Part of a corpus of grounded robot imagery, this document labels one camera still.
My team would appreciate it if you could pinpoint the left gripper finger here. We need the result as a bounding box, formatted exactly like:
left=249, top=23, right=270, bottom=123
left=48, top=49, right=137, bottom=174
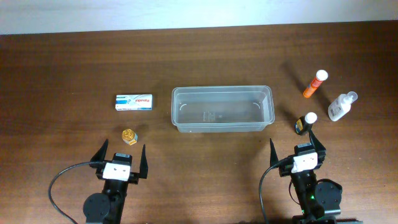
left=139, top=144, right=149, bottom=179
left=90, top=139, right=109, bottom=162

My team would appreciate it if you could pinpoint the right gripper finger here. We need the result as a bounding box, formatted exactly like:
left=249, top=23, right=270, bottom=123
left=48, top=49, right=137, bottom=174
left=270, top=139, right=279, bottom=167
left=308, top=130, right=325, bottom=152

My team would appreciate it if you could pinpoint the dark syrup bottle white cap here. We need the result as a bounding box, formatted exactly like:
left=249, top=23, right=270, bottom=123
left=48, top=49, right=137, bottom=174
left=294, top=112, right=318, bottom=136

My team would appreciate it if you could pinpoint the clear white sanitizer bottle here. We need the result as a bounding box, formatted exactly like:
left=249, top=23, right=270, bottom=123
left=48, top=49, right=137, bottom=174
left=328, top=91, right=358, bottom=121

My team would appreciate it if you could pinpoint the orange tube white cap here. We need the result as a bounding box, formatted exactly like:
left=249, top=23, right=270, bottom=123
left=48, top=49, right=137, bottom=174
left=303, top=70, right=328, bottom=98

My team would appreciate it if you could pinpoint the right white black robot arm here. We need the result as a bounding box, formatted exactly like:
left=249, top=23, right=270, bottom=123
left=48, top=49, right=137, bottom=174
left=266, top=131, right=360, bottom=224

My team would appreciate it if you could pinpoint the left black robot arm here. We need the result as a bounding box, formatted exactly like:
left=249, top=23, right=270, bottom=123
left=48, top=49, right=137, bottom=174
left=83, top=141, right=149, bottom=224

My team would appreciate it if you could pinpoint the clear plastic container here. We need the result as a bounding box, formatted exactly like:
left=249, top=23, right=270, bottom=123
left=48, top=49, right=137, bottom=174
left=171, top=85, right=275, bottom=133

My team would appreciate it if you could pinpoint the small gold-lidded jar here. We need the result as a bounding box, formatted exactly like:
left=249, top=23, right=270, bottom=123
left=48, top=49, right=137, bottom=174
left=122, top=129, right=137, bottom=146

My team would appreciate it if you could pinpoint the white Panadol medicine box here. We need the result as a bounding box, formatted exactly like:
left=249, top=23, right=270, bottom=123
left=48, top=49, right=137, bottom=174
left=115, top=94, right=153, bottom=111

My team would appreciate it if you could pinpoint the left black cable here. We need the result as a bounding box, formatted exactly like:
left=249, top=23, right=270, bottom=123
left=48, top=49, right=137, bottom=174
left=47, top=161, right=104, bottom=224

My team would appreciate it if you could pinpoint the black cable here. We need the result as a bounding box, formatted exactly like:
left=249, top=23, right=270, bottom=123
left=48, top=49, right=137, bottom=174
left=47, top=161, right=104, bottom=224
left=258, top=157, right=295, bottom=224

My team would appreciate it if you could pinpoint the right black cable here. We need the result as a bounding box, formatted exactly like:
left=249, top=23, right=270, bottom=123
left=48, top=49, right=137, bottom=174
left=258, top=157, right=295, bottom=224

